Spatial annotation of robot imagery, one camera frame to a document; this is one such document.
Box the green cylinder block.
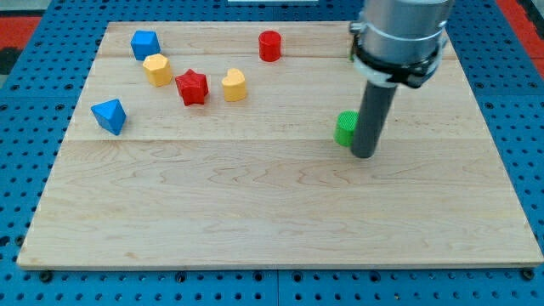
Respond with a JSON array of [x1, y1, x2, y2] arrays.
[[333, 110, 358, 147]]

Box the blue triangle block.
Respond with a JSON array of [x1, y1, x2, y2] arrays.
[[91, 99, 127, 135]]

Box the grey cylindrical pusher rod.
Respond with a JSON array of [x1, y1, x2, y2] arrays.
[[351, 82, 397, 159]]

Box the red star block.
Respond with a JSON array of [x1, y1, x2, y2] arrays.
[[174, 69, 209, 106]]

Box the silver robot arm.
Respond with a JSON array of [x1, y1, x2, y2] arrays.
[[348, 0, 454, 88]]

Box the yellow hexagon block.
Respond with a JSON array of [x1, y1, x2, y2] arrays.
[[143, 54, 173, 87]]

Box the yellow heart block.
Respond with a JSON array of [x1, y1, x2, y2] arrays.
[[221, 68, 247, 102]]

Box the wooden board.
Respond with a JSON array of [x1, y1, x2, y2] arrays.
[[18, 22, 543, 271]]

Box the red cylinder block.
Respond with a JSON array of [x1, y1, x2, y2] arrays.
[[258, 31, 281, 62]]

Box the blue cube block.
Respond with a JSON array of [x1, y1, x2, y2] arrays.
[[130, 30, 161, 61]]

